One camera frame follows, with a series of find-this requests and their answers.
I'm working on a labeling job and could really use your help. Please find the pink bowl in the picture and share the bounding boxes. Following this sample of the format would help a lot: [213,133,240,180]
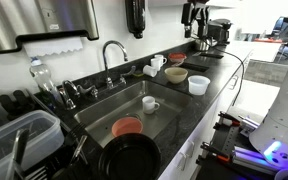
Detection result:
[111,116,144,138]

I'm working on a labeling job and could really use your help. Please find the silver metal cylinder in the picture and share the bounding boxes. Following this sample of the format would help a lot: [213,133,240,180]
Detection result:
[238,114,262,132]

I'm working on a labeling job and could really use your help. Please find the steel pot by coffee maker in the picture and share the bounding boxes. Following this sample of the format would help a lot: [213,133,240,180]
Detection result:
[193,37,217,52]

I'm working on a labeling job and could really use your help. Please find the yellow green sponge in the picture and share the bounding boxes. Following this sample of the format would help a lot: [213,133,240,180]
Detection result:
[132,70,145,78]

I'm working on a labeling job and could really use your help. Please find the black frying pan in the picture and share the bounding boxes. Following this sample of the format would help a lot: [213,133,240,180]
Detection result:
[98,132,162,180]

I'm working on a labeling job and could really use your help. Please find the white base cabinet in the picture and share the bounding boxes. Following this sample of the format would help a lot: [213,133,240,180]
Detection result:
[157,49,255,180]

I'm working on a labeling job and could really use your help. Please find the small chrome tap lever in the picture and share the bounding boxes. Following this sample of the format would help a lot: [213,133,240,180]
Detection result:
[76,84,99,100]

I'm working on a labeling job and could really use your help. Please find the white mug with handle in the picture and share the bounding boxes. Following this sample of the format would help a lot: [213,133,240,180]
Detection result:
[141,95,161,115]

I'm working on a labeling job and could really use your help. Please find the chrome gooseneck faucet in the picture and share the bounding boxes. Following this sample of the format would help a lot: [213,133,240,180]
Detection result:
[102,39,130,90]

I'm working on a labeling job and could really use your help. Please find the metal tongs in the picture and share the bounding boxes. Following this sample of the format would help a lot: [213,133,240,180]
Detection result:
[67,134,89,167]

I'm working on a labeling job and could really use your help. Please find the black coffee maker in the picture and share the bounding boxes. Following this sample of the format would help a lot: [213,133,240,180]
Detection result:
[206,18,233,46]

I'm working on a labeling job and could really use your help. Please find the blue office chair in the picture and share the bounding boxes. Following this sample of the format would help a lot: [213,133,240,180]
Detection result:
[271,15,287,36]

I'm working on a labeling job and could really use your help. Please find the beige bowl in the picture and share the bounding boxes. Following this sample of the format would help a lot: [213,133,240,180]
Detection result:
[164,67,189,85]

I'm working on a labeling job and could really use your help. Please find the white paper towel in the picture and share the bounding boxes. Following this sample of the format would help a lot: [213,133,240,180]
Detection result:
[23,36,84,58]

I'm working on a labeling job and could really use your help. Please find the black robot cart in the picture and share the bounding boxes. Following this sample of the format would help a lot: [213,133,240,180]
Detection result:
[195,109,278,180]

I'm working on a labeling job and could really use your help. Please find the clear plastic storage container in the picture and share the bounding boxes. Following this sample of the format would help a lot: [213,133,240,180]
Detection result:
[0,109,66,180]

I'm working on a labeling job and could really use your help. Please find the black peg drying rack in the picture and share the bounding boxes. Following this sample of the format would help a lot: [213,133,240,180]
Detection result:
[0,89,37,119]

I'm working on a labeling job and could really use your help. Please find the clear plastic water bottle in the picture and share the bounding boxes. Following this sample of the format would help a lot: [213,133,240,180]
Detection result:
[28,57,63,104]

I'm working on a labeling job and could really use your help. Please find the stainless steel sink basin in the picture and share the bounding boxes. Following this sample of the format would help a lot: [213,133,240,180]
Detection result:
[73,79,193,148]

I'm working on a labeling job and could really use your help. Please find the white upright mug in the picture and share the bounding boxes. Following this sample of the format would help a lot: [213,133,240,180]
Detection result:
[154,54,168,66]
[150,57,163,71]

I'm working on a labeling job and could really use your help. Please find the black power cable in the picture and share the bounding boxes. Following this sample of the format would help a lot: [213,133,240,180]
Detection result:
[207,36,246,107]

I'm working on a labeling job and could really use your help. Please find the black kitchen utensil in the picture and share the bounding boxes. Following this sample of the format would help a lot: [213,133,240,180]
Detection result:
[5,128,31,180]

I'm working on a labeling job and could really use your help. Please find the red black clamp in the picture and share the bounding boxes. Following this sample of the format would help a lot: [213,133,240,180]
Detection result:
[216,111,242,128]
[199,141,233,164]

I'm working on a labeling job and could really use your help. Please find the white mug lying sideways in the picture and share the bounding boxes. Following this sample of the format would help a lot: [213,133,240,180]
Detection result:
[142,64,159,78]

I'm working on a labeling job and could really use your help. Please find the aluminium profile bar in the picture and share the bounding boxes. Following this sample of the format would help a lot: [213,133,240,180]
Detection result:
[232,145,280,176]

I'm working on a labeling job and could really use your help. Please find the steel paper towel dispenser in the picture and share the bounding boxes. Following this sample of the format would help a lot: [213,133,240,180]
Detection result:
[0,0,100,55]

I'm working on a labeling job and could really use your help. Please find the small chrome tap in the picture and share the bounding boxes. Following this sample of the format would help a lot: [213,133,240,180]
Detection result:
[57,79,82,111]

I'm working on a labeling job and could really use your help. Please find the chrome faucet lever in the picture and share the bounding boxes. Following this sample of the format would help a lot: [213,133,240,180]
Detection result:
[118,65,137,85]

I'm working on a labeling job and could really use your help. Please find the black dish rack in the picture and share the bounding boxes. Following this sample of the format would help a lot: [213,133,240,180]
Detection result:
[23,89,100,180]

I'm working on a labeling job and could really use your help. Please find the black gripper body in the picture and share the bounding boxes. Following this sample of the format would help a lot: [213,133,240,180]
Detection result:
[183,0,212,14]

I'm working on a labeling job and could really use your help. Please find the red flat tray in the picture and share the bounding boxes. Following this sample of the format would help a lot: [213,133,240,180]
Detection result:
[253,37,283,44]

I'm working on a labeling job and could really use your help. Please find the translucent plastic cup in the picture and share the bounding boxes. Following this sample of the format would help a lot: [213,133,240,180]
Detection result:
[187,75,211,96]

